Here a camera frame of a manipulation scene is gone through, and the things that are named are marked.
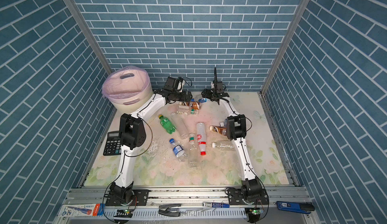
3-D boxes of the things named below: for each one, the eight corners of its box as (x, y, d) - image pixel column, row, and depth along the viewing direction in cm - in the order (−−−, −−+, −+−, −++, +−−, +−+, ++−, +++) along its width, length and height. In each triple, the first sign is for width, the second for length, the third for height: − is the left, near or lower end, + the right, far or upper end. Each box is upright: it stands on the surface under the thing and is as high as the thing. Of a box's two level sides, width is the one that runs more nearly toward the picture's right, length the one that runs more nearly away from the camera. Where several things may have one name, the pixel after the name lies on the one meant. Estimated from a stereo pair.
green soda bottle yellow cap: (169, 135, 97) (168, 131, 93) (157, 121, 104) (156, 116, 100) (176, 131, 99) (175, 127, 96) (164, 117, 107) (162, 112, 103)
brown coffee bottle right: (209, 130, 100) (209, 127, 97) (211, 126, 102) (212, 122, 99) (224, 137, 97) (225, 133, 94) (226, 132, 99) (227, 129, 96)
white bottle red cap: (196, 155, 89) (196, 152, 86) (196, 125, 103) (196, 122, 99) (205, 155, 89) (206, 152, 86) (205, 125, 103) (205, 122, 100)
